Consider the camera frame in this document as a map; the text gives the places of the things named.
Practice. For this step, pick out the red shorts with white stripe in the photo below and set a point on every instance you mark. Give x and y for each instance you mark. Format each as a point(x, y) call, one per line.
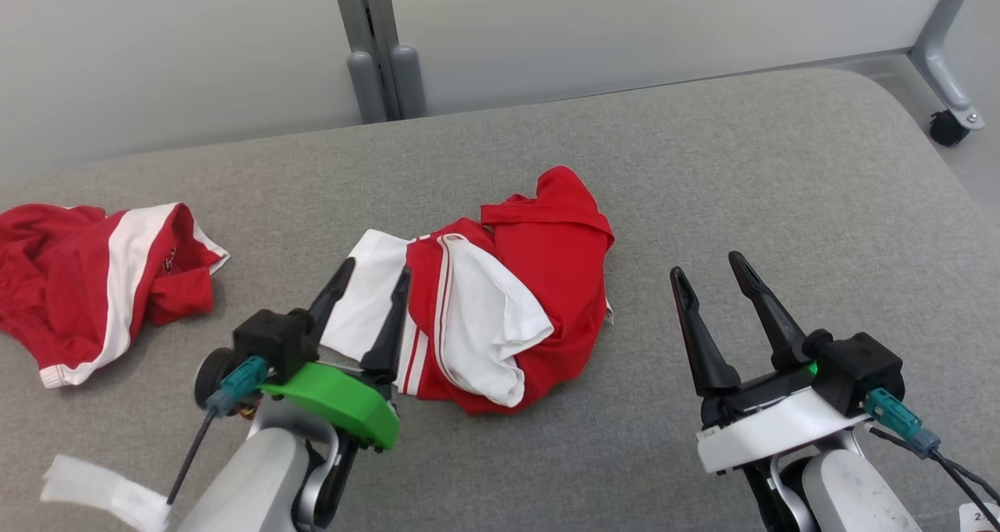
point(70, 282)

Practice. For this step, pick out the grey double partition post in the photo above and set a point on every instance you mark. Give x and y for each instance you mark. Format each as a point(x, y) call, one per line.
point(379, 48)

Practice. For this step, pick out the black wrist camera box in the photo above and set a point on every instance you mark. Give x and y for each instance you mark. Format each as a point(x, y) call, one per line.
point(269, 340)
point(855, 368)

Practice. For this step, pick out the red and white jersey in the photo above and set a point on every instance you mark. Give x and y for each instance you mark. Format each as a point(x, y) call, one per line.
point(539, 266)

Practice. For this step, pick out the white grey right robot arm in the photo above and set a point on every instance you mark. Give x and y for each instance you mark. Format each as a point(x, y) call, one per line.
point(851, 493)

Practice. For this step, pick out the black caster wheel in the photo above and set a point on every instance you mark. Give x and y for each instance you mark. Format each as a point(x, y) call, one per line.
point(948, 128)

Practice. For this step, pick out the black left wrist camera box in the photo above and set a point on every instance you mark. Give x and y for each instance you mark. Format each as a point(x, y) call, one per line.
point(269, 340)

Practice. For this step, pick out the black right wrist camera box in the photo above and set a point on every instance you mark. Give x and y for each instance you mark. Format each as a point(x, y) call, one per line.
point(855, 368)

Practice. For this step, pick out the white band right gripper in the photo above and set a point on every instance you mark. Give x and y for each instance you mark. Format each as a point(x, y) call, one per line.
point(773, 430)

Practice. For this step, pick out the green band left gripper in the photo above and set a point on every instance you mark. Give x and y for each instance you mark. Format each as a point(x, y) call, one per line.
point(344, 407)

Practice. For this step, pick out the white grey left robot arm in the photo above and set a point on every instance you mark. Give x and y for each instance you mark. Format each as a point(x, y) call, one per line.
point(250, 477)

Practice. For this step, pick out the grey metal partition foot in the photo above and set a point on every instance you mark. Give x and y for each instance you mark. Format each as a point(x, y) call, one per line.
point(941, 55)

